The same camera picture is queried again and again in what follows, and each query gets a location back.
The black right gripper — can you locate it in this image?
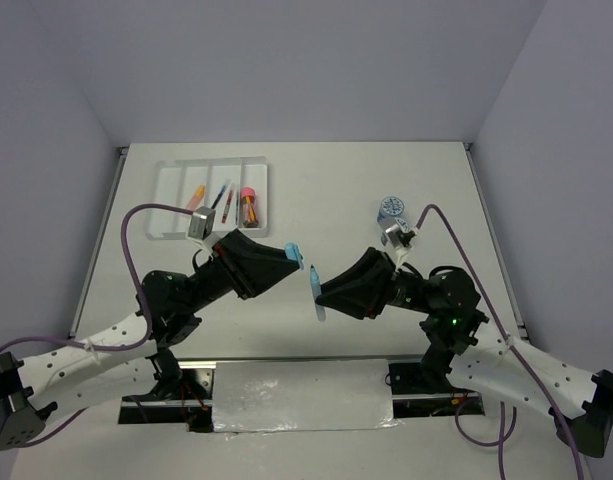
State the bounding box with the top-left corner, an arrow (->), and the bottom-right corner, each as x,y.
311,245 -> 435,318

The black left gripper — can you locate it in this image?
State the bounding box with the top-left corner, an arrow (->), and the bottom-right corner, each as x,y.
183,228 -> 301,314

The light blue highlighter cap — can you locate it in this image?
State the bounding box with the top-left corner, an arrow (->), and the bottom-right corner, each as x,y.
284,242 -> 304,270

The light blue highlighter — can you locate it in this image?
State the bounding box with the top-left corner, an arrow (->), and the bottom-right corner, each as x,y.
309,265 -> 326,322

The pink capped crayon tube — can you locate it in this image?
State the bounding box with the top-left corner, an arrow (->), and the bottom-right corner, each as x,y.
240,187 -> 259,228

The red gel pen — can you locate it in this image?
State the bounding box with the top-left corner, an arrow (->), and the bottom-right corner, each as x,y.
221,184 -> 235,224

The teal gel pen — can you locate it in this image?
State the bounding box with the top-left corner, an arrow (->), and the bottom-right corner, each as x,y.
210,179 -> 231,210

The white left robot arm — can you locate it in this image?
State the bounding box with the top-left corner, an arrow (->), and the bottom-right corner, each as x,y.
0,230 -> 303,451

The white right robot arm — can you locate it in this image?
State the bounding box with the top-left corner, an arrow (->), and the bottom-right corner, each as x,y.
315,247 -> 613,458

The white compartment tray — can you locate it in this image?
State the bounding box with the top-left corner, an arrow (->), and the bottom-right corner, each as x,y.
152,156 -> 269,238

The silver foil sheet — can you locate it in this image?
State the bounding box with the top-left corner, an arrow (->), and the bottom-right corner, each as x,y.
212,360 -> 398,433

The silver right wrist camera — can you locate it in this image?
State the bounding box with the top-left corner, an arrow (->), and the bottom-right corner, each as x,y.
379,217 -> 418,268

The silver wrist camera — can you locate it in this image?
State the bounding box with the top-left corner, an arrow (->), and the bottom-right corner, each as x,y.
186,206 -> 219,251
379,217 -> 418,268

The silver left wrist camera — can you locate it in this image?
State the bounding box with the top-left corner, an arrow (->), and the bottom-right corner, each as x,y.
186,206 -> 219,251

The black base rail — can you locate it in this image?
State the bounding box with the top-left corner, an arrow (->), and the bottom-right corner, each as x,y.
118,358 -> 484,434

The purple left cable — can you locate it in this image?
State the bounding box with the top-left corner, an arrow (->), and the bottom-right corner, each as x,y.
0,203 -> 197,446

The purple cable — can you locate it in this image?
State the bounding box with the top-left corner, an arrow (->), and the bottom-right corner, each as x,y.
0,203 -> 197,446
415,203 -> 585,480

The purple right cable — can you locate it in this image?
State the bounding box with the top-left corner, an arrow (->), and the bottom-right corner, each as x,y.
415,203 -> 585,480

